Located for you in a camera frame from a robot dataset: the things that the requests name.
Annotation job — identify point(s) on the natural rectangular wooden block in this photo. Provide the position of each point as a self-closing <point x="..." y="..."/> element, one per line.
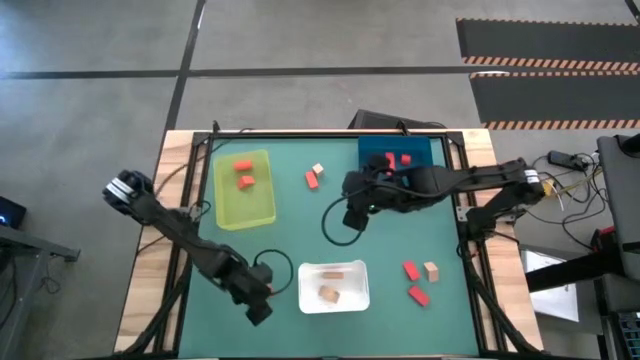
<point x="431" y="272"/>

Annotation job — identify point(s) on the blue plastic bin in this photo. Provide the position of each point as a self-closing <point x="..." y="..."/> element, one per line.
<point x="420" y="147"/>

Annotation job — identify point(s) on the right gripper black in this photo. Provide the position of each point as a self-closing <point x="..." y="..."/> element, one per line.
<point x="380" y="192"/>

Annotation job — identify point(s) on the natural wooden cube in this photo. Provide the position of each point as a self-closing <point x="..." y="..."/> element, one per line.
<point x="318" y="169"/>

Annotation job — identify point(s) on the red half-cylinder block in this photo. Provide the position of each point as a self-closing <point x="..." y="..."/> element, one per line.
<point x="406" y="159"/>

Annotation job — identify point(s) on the orange rectangular block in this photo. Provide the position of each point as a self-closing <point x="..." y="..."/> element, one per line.
<point x="419" y="296"/>
<point x="311" y="180"/>

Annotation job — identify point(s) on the grey equipment case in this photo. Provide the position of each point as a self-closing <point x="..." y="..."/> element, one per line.
<point x="622" y="200"/>

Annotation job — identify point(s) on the white plastic bin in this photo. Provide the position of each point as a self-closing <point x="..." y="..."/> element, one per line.
<point x="332" y="306"/>

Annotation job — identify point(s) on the natural wooden arch block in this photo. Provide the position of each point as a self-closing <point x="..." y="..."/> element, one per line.
<point x="329" y="294"/>

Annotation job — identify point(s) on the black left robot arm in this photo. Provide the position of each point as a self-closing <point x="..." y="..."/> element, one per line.
<point x="170" y="222"/>

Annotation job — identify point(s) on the black electronic device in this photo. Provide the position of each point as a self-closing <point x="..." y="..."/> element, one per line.
<point x="11" y="212"/>

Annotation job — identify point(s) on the black stand leg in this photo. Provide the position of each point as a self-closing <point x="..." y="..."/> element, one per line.
<point x="575" y="270"/>

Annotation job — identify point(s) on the white paper sheet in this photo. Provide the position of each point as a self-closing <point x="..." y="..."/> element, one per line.
<point x="555" y="305"/>

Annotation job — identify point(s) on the red rectangular block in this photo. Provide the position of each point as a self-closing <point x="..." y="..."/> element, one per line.
<point x="411" y="270"/>
<point x="390" y="161"/>

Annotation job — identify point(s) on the small orange block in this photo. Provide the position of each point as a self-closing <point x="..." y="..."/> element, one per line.
<point x="245" y="182"/>

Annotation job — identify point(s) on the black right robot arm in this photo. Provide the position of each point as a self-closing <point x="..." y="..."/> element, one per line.
<point x="480" y="175"/>

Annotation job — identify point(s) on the orange cylinder block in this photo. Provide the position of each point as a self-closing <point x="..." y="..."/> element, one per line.
<point x="243" y="165"/>

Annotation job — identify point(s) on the red and black clamp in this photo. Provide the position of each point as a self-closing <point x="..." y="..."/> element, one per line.
<point x="606" y="232"/>

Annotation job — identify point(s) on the black power strip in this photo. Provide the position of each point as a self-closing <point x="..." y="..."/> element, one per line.
<point x="562" y="159"/>

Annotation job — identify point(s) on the black hazard-striped floor mat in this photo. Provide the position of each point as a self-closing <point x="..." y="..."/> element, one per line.
<point x="550" y="42"/>
<point x="555" y="100"/>

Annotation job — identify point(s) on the grey metal desk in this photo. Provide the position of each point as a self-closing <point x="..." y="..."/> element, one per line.
<point x="30" y="245"/>

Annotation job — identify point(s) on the green table mat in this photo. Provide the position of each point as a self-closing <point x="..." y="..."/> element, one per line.
<point x="400" y="325"/>

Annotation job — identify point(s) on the black box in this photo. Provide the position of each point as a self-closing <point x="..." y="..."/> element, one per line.
<point x="380" y="120"/>

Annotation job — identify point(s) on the translucent yellow plastic bin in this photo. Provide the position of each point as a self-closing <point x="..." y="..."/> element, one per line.
<point x="245" y="210"/>

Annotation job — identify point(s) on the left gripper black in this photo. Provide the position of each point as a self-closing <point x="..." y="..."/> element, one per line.
<point x="245" y="285"/>

